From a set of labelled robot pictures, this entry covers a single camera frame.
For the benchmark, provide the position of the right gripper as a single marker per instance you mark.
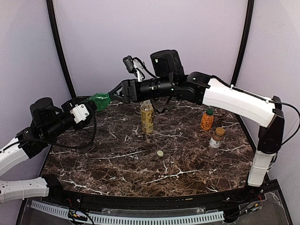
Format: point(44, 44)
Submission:
point(129, 91)

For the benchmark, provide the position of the green plastic bottle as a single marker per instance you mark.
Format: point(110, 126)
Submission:
point(99, 101)

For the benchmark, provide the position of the yellow tea bottle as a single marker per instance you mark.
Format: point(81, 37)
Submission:
point(147, 116)

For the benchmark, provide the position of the pale green bottle cap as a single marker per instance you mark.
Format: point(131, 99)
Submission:
point(160, 153)

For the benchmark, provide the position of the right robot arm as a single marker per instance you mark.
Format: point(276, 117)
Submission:
point(202, 89)

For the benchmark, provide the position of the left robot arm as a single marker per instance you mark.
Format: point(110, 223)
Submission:
point(48, 122)

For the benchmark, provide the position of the orange juice bottle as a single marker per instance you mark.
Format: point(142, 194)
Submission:
point(207, 120)

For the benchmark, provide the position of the brown coffee bottle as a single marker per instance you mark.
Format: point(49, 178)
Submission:
point(215, 142)

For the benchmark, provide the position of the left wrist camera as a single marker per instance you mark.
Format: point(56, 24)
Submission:
point(80, 113)

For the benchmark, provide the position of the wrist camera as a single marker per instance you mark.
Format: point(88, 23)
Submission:
point(133, 66)
point(80, 113)

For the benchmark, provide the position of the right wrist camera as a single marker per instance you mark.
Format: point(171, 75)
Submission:
point(133, 66)

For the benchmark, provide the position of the left black frame post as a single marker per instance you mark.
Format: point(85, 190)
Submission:
point(59, 48)

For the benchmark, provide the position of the black frame post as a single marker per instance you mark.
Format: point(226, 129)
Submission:
point(59, 48)
point(244, 41)

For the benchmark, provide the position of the white slotted cable duct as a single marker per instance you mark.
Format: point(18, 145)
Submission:
point(192, 216)

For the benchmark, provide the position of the right black frame post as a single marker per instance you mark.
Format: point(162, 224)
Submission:
point(244, 41)

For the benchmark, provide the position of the black front rail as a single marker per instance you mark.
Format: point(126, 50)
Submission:
point(226, 200)

